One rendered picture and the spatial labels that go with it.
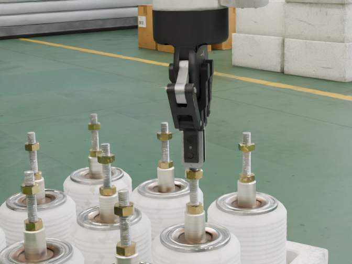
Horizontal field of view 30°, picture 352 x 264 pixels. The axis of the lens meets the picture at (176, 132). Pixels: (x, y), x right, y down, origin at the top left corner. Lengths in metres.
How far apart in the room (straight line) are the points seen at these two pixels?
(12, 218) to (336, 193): 0.97
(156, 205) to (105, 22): 5.43
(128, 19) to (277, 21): 3.07
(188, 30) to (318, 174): 1.18
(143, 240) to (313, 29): 2.58
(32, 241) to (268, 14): 2.91
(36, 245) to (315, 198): 0.99
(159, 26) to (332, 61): 2.57
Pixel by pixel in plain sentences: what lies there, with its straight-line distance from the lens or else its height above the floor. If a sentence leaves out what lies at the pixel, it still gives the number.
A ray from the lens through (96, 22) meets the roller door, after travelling 6.17.
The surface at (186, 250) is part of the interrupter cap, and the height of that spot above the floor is 0.25.
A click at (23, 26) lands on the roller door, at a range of 5.88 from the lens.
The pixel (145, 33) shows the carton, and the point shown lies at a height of 0.10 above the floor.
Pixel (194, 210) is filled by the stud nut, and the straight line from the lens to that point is 0.68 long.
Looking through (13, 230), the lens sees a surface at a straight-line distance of 0.82.
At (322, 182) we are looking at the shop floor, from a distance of 1.69.
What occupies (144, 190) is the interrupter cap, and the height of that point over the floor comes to 0.25.
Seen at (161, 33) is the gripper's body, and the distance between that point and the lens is 0.63.
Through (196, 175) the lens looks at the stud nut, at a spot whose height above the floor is 0.32.
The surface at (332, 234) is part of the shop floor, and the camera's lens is 1.37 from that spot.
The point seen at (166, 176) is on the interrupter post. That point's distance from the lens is 0.84.
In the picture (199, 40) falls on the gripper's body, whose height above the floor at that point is 0.46.
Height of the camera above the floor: 0.53
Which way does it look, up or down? 14 degrees down
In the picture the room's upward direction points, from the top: 2 degrees counter-clockwise
